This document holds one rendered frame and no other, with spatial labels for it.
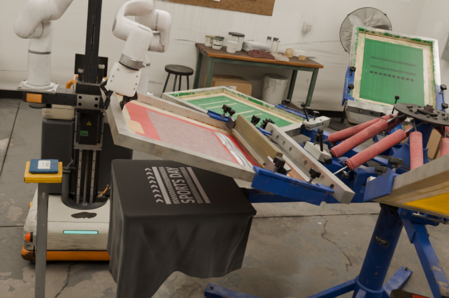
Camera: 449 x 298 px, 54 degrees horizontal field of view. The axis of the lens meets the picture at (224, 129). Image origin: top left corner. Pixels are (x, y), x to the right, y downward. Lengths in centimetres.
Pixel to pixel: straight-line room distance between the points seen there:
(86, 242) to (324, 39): 453
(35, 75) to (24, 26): 23
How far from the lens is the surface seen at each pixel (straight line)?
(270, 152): 165
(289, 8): 599
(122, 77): 154
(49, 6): 199
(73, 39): 540
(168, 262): 170
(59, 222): 273
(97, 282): 275
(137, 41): 151
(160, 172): 184
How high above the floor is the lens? 176
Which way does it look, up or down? 19 degrees down
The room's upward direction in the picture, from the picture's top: 10 degrees clockwise
